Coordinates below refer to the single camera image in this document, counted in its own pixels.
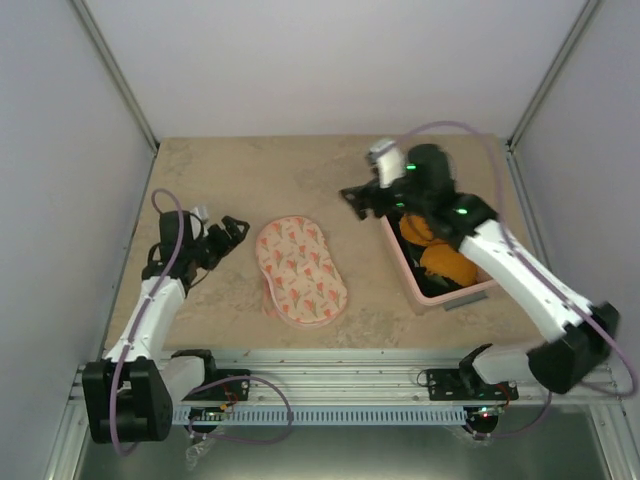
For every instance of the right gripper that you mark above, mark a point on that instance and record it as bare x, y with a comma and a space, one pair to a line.
361, 206

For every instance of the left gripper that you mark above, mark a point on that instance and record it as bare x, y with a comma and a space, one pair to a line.
226, 246

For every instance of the floral mesh laundry bag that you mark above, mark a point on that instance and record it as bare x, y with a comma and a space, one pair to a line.
302, 285

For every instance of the orange lace bra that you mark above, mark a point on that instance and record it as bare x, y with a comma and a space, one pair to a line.
439, 257

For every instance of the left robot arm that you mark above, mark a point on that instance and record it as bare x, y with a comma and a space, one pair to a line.
128, 398

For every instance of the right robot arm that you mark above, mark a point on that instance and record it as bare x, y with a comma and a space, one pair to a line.
577, 334

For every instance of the black clothes in basket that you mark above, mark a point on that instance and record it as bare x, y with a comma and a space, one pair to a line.
431, 285

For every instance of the pink plastic basket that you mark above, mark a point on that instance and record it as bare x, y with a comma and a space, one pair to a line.
418, 302

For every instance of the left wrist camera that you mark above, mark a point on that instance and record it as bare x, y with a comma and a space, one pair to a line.
199, 219

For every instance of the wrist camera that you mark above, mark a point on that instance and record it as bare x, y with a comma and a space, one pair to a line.
387, 162
199, 219

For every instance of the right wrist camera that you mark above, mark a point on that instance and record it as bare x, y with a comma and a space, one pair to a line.
387, 162

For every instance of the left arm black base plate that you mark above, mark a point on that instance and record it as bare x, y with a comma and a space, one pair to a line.
230, 385

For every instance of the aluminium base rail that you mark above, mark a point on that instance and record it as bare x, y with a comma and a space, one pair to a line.
350, 377

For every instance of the small controller board with wires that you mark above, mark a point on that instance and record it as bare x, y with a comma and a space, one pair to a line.
211, 415

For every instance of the grey slotted cable duct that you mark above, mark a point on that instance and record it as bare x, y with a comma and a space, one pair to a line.
337, 416

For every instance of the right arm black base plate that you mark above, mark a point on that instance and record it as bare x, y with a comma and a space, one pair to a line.
449, 384

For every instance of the aluminium frame post left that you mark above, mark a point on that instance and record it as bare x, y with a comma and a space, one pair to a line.
114, 71

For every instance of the aluminium frame post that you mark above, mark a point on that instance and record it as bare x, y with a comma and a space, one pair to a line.
114, 71
578, 29

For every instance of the aluminium frame post right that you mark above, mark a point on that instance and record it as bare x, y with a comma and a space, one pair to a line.
578, 29

